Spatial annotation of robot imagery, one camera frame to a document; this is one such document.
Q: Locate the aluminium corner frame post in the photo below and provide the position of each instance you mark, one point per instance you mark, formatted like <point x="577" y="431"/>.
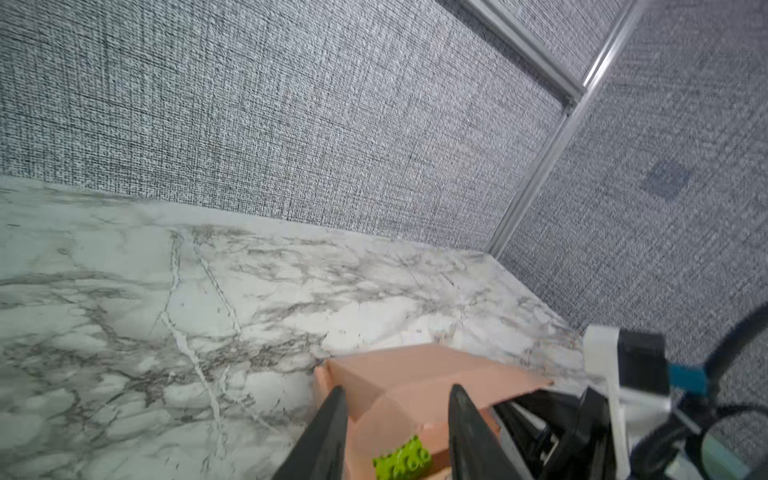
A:
<point x="567" y="48"/>

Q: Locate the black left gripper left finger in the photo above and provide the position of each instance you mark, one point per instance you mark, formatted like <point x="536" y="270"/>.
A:
<point x="319" y="452"/>

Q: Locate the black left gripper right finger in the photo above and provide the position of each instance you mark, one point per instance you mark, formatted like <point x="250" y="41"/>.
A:
<point x="475" y="451"/>

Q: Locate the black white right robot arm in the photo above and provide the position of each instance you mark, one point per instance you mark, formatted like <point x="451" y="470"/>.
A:
<point x="706" y="438"/>

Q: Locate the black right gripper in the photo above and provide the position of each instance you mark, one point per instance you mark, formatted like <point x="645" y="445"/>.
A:
<point x="554" y="435"/>

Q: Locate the small green tag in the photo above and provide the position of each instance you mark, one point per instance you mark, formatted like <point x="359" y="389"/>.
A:
<point x="410" y="461"/>

